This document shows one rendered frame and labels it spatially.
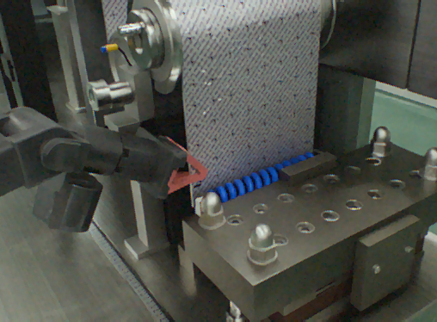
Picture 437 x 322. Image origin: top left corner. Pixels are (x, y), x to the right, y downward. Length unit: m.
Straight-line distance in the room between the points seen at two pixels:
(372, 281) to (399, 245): 0.06
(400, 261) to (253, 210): 0.21
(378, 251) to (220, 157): 0.25
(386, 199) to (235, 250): 0.24
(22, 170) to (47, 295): 0.31
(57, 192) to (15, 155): 0.08
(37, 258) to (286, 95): 0.48
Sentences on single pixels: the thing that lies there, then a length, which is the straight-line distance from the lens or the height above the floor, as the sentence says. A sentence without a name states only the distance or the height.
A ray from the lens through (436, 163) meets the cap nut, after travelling 0.79.
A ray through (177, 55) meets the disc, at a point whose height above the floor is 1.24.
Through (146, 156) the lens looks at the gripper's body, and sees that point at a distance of 0.62.
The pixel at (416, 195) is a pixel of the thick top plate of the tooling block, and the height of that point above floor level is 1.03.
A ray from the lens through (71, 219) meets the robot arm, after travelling 0.61.
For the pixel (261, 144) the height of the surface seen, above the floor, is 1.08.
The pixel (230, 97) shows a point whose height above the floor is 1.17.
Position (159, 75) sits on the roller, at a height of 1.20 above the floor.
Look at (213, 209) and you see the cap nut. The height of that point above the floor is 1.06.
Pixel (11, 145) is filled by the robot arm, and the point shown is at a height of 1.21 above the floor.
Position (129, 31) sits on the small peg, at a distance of 0.64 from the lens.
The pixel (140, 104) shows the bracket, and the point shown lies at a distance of 0.70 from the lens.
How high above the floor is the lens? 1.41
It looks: 29 degrees down
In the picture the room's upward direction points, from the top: 3 degrees counter-clockwise
